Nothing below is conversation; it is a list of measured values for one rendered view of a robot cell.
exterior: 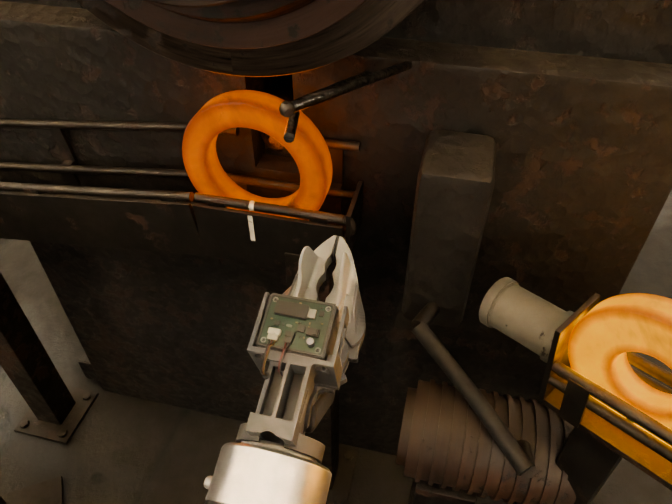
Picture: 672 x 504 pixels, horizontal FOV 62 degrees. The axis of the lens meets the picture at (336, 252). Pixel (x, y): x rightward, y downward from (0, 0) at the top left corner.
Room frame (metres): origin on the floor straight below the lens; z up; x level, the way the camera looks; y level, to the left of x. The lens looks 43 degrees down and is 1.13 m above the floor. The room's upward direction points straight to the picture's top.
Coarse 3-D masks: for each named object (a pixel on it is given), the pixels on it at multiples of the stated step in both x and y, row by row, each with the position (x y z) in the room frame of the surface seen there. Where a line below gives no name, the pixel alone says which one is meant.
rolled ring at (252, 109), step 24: (216, 96) 0.59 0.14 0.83; (240, 96) 0.57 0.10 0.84; (264, 96) 0.57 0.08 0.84; (192, 120) 0.57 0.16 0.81; (216, 120) 0.56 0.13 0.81; (240, 120) 0.55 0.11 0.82; (264, 120) 0.55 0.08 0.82; (192, 144) 0.57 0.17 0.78; (288, 144) 0.54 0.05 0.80; (312, 144) 0.53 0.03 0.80; (192, 168) 0.57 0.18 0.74; (216, 168) 0.58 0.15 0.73; (312, 168) 0.53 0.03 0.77; (216, 192) 0.56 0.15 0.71; (240, 192) 0.58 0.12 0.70; (312, 192) 0.53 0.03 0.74; (288, 216) 0.54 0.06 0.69
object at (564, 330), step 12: (588, 300) 0.38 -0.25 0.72; (576, 312) 0.36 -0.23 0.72; (564, 324) 0.34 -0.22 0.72; (564, 336) 0.34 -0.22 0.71; (552, 348) 0.33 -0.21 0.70; (564, 348) 0.34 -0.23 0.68; (552, 360) 0.33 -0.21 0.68; (564, 360) 0.35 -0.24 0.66; (552, 372) 0.33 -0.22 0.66; (540, 396) 0.33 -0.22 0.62
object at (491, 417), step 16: (432, 304) 0.47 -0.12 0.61; (416, 320) 0.44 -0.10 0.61; (432, 320) 0.45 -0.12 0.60; (416, 336) 0.43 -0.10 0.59; (432, 336) 0.42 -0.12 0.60; (432, 352) 0.41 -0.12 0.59; (448, 352) 0.41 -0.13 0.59; (448, 368) 0.39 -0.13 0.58; (464, 384) 0.37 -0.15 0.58; (480, 400) 0.36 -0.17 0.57; (480, 416) 0.34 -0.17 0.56; (496, 416) 0.34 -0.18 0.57; (496, 432) 0.32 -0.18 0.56; (512, 448) 0.30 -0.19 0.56; (528, 448) 0.31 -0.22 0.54; (512, 464) 0.29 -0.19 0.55; (528, 464) 0.28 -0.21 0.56
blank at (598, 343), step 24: (600, 312) 0.33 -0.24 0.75; (624, 312) 0.32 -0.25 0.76; (648, 312) 0.31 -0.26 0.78; (576, 336) 0.34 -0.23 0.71; (600, 336) 0.33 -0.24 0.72; (624, 336) 0.31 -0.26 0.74; (648, 336) 0.30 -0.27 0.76; (576, 360) 0.33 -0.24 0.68; (600, 360) 0.32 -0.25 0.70; (624, 360) 0.32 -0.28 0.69; (600, 384) 0.31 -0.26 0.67; (624, 384) 0.31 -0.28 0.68; (648, 408) 0.28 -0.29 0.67
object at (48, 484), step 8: (48, 480) 0.52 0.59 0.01; (56, 480) 0.52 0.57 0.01; (24, 488) 0.51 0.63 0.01; (32, 488) 0.51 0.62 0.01; (40, 488) 0.51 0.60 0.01; (48, 488) 0.51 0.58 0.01; (56, 488) 0.51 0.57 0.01; (0, 496) 0.44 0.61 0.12; (8, 496) 0.49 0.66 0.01; (16, 496) 0.49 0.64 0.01; (24, 496) 0.49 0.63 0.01; (32, 496) 0.49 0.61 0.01; (40, 496) 0.49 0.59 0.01; (48, 496) 0.49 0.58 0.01; (56, 496) 0.49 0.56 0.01
